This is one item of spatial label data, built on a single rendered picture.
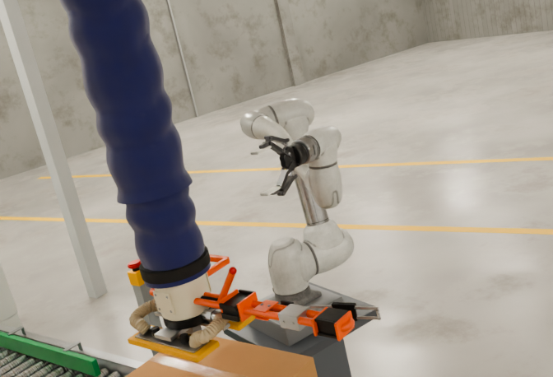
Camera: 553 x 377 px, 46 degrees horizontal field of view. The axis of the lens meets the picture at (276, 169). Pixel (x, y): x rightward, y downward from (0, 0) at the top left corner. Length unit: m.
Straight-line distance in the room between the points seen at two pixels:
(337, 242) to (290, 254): 0.23
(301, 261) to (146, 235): 0.92
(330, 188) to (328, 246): 0.60
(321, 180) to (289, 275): 0.63
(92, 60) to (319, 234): 1.32
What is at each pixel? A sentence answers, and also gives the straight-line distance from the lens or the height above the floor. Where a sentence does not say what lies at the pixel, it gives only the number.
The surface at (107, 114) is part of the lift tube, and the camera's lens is 1.98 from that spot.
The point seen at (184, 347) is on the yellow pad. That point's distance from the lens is 2.12.
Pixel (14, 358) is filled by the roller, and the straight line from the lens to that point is 4.03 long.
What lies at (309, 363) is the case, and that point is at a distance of 2.25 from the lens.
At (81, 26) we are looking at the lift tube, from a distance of 1.95.
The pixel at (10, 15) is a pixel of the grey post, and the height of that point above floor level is 2.41.
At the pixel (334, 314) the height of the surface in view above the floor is 1.26.
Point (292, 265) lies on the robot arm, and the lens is 2.77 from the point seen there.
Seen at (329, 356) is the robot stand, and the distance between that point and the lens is 2.96.
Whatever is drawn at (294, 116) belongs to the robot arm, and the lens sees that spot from 2.79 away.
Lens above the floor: 2.08
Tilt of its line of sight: 14 degrees down
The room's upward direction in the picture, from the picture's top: 13 degrees counter-clockwise
